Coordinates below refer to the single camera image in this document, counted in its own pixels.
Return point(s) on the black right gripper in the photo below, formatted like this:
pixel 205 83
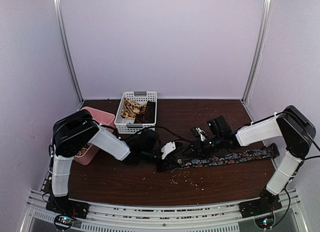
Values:
pixel 197 150

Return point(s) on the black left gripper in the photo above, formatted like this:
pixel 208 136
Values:
pixel 168 162

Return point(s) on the navy floral patterned tie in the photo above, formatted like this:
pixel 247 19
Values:
pixel 241 156

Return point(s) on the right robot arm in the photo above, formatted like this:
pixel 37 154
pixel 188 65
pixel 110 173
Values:
pixel 290 124

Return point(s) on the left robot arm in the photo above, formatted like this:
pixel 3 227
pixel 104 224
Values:
pixel 75 132

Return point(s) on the rolled ties in tray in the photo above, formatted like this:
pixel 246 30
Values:
pixel 83 151

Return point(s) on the dark brown red floral tie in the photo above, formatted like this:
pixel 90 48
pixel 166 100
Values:
pixel 148 116

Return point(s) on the white perforated plastic basket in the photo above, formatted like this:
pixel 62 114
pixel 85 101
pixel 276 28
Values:
pixel 125 126

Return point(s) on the yellow floral tie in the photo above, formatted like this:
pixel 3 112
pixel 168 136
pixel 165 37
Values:
pixel 131 109

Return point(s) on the pink divided organizer tray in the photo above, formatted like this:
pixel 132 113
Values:
pixel 102 117

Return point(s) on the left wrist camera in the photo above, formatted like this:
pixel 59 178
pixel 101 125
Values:
pixel 167 149

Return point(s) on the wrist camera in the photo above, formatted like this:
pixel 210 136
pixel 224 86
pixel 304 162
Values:
pixel 167 149
pixel 199 133

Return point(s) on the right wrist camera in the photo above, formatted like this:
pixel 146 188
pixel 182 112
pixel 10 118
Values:
pixel 199 133

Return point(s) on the aluminium front rail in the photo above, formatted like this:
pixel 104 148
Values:
pixel 224 216

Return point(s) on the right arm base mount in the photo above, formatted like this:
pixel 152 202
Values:
pixel 259 206

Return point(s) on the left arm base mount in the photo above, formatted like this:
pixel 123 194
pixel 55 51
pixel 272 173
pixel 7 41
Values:
pixel 71 208

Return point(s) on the right aluminium frame post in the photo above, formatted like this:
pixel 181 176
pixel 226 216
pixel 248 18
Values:
pixel 257 57

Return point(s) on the aluminium frame post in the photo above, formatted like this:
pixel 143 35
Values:
pixel 66 50
pixel 257 57

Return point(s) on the left aluminium frame post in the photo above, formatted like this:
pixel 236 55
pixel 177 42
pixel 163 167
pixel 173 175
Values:
pixel 66 50

